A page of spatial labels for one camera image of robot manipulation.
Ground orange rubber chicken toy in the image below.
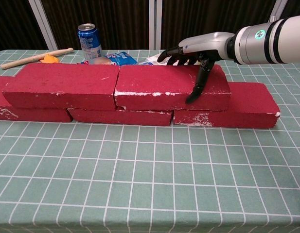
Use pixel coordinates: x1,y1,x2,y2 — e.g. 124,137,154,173
39,54,61,65

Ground red foam brick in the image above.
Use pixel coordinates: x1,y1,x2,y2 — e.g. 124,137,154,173
173,82,281,129
0,75,74,123
113,64,232,112
2,63,121,111
67,105,174,127

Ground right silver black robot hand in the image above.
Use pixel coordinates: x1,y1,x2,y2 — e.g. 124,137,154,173
157,31,235,104

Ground blue soda can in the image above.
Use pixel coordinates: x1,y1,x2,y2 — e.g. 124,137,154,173
77,23,103,60

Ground green checked tablecloth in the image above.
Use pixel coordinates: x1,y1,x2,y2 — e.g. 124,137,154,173
0,49,300,233

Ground pack of white rolls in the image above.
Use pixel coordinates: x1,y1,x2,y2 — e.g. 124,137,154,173
137,53,173,66

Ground wooden stick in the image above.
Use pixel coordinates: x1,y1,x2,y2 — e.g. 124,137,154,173
0,48,74,70

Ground white screen frame post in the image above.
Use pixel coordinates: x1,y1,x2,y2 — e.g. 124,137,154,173
148,0,162,50
28,0,58,51
268,0,289,23

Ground blue snack bag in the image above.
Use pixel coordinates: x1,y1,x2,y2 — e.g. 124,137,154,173
80,51,138,66

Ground dark ribbed screen panel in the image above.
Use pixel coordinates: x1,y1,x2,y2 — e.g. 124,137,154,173
160,0,278,50
0,0,47,54
41,0,150,50
282,0,300,20

